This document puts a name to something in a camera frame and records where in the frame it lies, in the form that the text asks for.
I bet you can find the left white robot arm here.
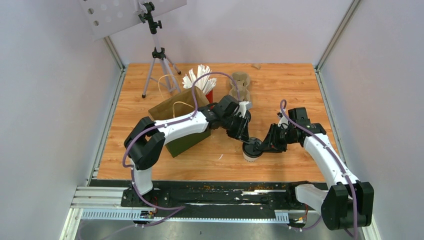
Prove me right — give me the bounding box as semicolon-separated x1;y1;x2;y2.
123;95;252;207

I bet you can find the white wrapped straws bundle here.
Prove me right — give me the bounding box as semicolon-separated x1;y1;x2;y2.
182;64;217;95

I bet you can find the red straw holder cup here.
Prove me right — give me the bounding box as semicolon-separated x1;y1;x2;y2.
205;90;214;104

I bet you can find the silver camera tripod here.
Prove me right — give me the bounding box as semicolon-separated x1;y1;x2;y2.
135;0;182;99

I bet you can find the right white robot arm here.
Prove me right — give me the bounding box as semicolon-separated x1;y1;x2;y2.
243;107;375;230

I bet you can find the white perforated panel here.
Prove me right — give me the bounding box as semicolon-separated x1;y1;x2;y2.
79;0;187;41

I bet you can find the green paper bag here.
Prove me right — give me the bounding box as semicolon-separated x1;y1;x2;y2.
146;80;211;158

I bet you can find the black plastic cup lid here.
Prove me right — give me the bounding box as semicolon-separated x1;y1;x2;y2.
242;137;263;158

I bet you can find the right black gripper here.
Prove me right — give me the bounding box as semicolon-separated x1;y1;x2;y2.
257;123;297;153

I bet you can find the cardboard cup carrier tray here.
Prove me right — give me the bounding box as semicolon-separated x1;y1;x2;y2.
229;71;252;102

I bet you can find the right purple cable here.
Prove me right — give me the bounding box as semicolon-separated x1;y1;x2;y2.
279;99;360;240

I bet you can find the purple cable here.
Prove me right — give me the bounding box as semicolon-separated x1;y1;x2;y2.
279;99;360;240
121;71;242;213

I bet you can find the white paper cup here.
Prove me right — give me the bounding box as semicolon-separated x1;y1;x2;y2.
243;154;261;163

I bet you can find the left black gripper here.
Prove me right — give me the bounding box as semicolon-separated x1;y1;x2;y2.
222;115;253;146

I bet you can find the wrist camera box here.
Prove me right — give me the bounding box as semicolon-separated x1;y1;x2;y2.
236;101;252;118
277;114;289;129

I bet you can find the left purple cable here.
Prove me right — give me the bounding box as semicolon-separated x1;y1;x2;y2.
121;71;242;213

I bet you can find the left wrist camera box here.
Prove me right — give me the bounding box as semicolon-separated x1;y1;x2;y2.
236;101;252;118

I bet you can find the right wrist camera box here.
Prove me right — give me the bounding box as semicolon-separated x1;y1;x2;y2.
277;114;289;129

